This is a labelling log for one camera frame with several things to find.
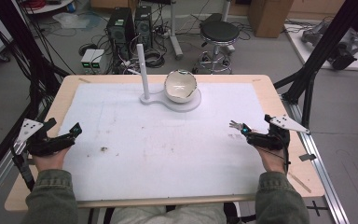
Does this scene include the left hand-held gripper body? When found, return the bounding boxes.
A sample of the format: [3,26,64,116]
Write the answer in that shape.
[13,117,76,157]

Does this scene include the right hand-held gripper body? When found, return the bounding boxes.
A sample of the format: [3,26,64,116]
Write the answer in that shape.
[246,114,311,151]

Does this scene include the person's left hand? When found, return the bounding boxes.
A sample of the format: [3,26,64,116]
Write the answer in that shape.
[32,146,72,173]

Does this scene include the person's right hand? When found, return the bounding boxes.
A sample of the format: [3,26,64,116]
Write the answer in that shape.
[255,145,289,175]

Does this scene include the wooden table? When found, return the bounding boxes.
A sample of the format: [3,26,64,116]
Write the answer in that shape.
[4,74,326,213]

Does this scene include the black tape piece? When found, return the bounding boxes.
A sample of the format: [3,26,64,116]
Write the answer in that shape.
[298,153,318,162]

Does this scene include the thin wooden stick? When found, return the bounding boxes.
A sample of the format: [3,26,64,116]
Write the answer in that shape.
[288,172,312,194]

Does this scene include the white power supply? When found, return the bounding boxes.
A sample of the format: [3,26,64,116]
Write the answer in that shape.
[80,49,97,71]
[89,49,107,72]

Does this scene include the cracked white bowl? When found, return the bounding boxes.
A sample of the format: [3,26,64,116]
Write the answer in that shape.
[163,69,198,105]

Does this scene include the white table mat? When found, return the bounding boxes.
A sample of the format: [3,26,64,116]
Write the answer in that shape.
[58,81,270,202]

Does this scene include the black tape cross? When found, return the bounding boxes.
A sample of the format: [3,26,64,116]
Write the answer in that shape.
[306,200,329,217]

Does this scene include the white stand with pole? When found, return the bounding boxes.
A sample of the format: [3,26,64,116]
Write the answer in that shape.
[135,43,202,113]

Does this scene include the black round stool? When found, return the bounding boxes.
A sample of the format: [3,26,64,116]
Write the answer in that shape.
[192,12,241,75]

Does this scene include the large black computer tower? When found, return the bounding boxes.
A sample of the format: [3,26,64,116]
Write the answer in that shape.
[105,7,136,62]

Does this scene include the clear plastic bag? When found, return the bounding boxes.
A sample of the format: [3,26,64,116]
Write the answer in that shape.
[51,11,91,31]

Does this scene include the person's legs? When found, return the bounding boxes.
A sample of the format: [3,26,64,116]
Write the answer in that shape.
[110,204,227,224]

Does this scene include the cardboard box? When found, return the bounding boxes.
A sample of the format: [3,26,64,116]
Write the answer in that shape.
[247,0,295,39]

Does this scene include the grey machine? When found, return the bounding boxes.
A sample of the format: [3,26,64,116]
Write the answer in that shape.
[300,21,358,71]

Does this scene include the white desk leg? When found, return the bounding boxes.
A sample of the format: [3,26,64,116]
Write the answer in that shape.
[167,0,185,61]

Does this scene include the small black computer tower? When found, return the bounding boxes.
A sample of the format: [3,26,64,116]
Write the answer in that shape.
[133,5,154,50]

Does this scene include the round white table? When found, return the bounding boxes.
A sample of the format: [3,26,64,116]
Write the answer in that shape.
[22,0,76,16]

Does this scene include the black metal frame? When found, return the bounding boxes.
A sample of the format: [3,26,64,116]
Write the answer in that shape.
[273,0,358,129]
[0,0,71,189]

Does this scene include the coiled black cable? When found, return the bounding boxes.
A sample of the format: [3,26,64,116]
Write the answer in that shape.
[143,49,166,69]

